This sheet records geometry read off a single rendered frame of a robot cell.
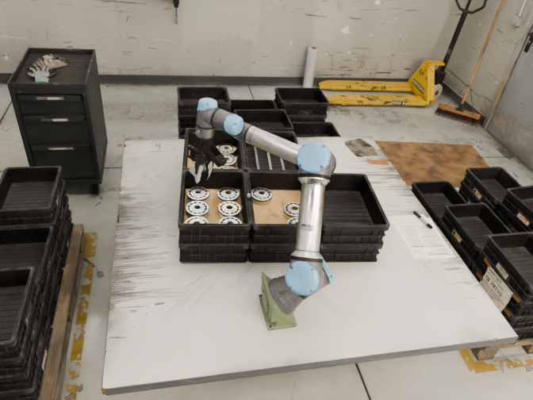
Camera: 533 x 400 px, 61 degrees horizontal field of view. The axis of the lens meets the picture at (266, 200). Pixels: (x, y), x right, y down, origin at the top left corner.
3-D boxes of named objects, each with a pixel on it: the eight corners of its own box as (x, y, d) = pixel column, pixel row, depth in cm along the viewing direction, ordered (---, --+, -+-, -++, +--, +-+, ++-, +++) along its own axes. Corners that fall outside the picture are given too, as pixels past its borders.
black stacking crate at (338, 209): (383, 246, 200) (390, 227, 193) (319, 246, 196) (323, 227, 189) (360, 193, 231) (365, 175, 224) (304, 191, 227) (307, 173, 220)
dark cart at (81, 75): (103, 198, 335) (86, 83, 280) (38, 201, 325) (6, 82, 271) (109, 154, 381) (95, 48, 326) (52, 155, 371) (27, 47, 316)
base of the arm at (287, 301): (294, 321, 174) (315, 308, 172) (272, 302, 166) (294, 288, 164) (285, 292, 186) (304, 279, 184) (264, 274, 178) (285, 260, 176)
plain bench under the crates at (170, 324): (458, 421, 224) (519, 336, 182) (121, 478, 190) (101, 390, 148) (350, 215, 347) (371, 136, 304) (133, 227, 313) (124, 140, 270)
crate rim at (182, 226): (251, 230, 186) (251, 225, 185) (178, 229, 182) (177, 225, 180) (245, 175, 217) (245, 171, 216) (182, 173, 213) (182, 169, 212)
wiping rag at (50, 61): (65, 71, 300) (64, 66, 298) (29, 70, 295) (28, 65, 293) (70, 55, 322) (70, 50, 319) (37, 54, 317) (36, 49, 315)
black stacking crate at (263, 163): (302, 191, 227) (306, 172, 221) (244, 190, 223) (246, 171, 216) (291, 149, 258) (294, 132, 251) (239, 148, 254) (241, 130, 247)
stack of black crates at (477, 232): (500, 284, 283) (523, 245, 262) (457, 288, 277) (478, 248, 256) (465, 240, 313) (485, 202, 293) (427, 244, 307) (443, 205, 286)
